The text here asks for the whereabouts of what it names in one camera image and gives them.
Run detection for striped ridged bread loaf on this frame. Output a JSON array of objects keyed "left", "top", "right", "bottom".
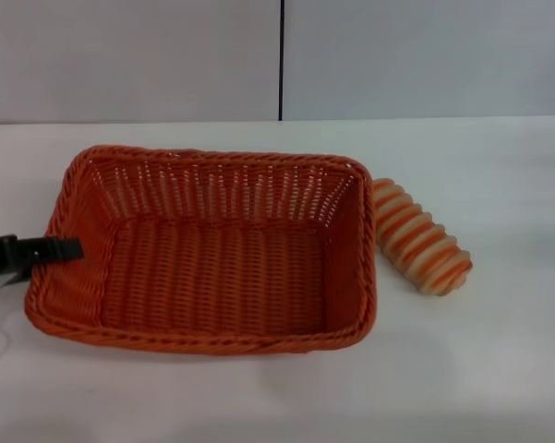
[{"left": 372, "top": 177, "right": 474, "bottom": 297}]

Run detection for orange woven rectangular basket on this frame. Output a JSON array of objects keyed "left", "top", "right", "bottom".
[{"left": 23, "top": 145, "right": 380, "bottom": 359}]

